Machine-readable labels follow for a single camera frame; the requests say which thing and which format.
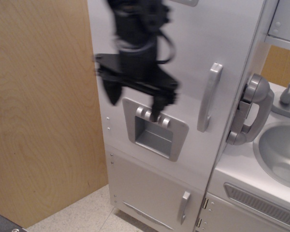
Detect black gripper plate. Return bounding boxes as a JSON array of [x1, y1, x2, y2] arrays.
[[94, 48, 179, 122]]

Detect silver door handle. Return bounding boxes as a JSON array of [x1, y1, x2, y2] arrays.
[[178, 191, 191, 224], [197, 63, 223, 132]]

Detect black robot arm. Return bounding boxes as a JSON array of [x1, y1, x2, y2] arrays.
[[95, 0, 178, 122]]

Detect silver ice dispenser panel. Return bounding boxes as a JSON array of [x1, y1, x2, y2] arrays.
[[122, 98, 189, 162]]

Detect white lower freezer door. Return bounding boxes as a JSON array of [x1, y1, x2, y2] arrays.
[[105, 145, 202, 232]]

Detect silver upper vent panel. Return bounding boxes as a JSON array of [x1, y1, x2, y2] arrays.
[[171, 0, 199, 7]]

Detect grey toy telephone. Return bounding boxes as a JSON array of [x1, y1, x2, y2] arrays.
[[226, 74, 275, 145]]

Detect brass door hinge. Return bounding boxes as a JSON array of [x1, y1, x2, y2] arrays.
[[202, 198, 208, 209]]

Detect white toy kitchen cabinet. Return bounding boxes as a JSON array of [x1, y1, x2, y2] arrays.
[[198, 0, 290, 232]]

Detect silver toy sink basin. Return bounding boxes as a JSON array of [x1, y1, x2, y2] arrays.
[[253, 122, 290, 188]]

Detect silver toy faucet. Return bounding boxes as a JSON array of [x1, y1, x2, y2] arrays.
[[272, 83, 290, 118]]

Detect white upper cupboard door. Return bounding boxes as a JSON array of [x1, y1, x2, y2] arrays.
[[268, 0, 290, 42]]

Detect grey oven vent panel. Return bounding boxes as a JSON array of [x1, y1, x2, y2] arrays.
[[223, 183, 290, 226]]

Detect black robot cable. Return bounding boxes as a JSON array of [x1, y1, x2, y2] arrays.
[[157, 29, 177, 65]]

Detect dark base plate corner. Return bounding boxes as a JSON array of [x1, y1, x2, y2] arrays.
[[0, 215, 27, 232]]

